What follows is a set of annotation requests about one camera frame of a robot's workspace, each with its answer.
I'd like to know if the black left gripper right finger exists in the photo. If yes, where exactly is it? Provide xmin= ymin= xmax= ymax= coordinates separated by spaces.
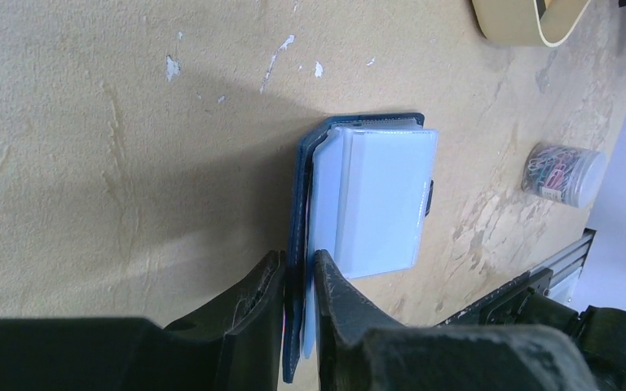
xmin=315 ymin=250 xmax=597 ymax=390

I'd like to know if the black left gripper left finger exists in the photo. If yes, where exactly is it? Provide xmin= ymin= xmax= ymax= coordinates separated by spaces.
xmin=0 ymin=251 xmax=284 ymax=390

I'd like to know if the navy blue leather card holder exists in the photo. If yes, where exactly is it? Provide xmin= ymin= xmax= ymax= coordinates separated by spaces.
xmin=281 ymin=112 xmax=438 ymax=383

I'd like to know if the beige oval plastic tray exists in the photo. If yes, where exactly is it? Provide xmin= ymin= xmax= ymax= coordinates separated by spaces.
xmin=472 ymin=0 xmax=590 ymax=48

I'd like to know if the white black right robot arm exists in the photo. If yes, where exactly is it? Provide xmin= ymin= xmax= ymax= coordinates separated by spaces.
xmin=315 ymin=250 xmax=626 ymax=390

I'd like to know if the clear jar of paper clips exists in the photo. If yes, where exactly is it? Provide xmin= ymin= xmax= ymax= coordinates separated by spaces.
xmin=521 ymin=143 xmax=607 ymax=209

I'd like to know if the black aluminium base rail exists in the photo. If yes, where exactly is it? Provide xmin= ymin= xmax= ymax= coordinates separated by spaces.
xmin=440 ymin=228 xmax=596 ymax=326

